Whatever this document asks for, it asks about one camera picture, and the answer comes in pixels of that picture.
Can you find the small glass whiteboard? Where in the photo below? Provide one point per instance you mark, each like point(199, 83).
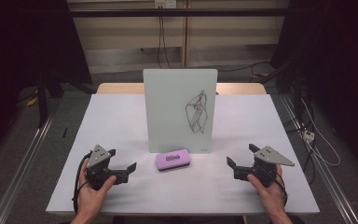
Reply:
point(174, 105)

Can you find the person's left hand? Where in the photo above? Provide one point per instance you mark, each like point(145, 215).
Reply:
point(91, 197)

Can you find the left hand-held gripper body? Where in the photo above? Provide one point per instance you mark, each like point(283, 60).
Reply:
point(99, 169)

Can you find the black curtain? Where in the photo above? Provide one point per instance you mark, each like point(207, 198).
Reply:
point(21, 46)
point(338, 62)

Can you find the purple whiteboard eraser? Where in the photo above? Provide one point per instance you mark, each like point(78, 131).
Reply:
point(172, 159)

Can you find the white wall outlet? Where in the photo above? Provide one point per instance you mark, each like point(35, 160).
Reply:
point(165, 3)

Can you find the wooden vertical post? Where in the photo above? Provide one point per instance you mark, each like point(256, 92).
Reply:
point(185, 40)

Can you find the black horizontal bar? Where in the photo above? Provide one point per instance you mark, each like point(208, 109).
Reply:
point(180, 12)

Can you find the white power strip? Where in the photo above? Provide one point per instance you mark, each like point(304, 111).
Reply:
point(309, 136)

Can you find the small black pen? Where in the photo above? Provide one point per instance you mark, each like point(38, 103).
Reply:
point(65, 132)

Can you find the metal floor rail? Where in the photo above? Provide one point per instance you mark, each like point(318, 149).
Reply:
point(18, 174)
point(326, 177)

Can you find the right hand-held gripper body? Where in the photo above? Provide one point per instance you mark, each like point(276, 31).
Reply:
point(265, 165)

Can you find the person's right hand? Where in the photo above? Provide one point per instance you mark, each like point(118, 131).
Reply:
point(270, 196)

